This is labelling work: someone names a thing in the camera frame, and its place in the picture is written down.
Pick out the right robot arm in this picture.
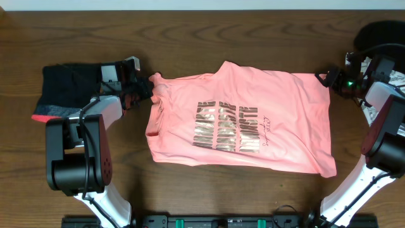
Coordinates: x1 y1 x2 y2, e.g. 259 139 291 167
305 54 404 227

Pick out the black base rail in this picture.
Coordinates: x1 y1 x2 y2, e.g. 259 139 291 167
61 214 379 228

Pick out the coral pink t-shirt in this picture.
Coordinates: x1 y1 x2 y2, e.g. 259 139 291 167
146 61 337 178

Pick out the white grey patterned garment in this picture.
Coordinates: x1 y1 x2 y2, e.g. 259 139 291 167
361 57 404 125

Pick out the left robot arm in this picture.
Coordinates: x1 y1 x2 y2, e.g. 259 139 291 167
38 56 152 227

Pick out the right black cable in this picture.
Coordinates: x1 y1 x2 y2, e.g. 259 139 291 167
328 42 405 228

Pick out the black garment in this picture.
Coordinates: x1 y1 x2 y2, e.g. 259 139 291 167
354 20 404 60

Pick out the folded black shorts, coral hem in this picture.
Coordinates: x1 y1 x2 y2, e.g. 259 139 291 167
32 63 102 123

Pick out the left black cable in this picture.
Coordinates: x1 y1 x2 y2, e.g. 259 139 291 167
78 94 118 228

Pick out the black cable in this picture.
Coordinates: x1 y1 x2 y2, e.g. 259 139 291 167
78 94 118 228
328 42 405 228

